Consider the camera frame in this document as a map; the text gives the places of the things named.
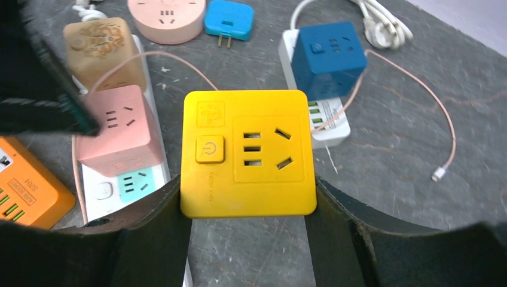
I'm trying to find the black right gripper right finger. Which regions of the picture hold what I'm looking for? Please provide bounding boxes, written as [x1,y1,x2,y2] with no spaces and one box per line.
[305,177,506,286]

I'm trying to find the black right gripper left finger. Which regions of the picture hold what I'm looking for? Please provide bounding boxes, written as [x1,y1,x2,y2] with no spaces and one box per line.
[1,177,192,286]

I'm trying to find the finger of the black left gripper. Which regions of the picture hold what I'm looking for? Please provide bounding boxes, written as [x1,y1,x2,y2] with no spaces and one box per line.
[1,1,100,136]

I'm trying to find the long white power strip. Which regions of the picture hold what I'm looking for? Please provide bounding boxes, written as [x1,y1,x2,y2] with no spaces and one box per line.
[71,33,194,287]

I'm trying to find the tan dragon cube socket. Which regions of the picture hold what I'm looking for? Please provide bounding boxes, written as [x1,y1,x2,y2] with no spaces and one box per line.
[63,17,139,90]

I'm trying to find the orange power strip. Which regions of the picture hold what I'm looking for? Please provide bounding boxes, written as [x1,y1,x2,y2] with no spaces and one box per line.
[1,136,76,229]

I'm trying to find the pink cube socket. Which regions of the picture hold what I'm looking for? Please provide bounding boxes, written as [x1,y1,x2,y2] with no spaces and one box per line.
[76,85,163,177]

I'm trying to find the white power strip with USB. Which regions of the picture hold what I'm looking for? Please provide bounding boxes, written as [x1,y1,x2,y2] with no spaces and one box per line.
[278,29,351,149]

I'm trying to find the yellow cube socket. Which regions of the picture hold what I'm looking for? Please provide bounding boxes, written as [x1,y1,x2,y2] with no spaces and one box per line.
[180,90,317,219]

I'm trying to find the pink round socket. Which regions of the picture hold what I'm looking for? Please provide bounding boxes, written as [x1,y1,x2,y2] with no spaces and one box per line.
[127,0,207,45]

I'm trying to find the blue cube socket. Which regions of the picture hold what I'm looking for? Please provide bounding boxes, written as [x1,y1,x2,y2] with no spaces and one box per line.
[291,21,368,101]

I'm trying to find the blue adapter plug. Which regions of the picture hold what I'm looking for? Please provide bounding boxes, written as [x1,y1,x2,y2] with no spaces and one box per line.
[204,0,255,48]

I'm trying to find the white bundled plug cable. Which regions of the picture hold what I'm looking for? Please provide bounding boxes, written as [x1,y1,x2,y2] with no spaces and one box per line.
[71,0,108,23]

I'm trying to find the thin pink charger cable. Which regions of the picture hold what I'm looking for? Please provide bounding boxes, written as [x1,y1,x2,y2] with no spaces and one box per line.
[71,49,457,225]

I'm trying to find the white coiled cable top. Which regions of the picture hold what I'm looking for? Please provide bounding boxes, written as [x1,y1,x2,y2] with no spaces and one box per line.
[290,0,414,50]

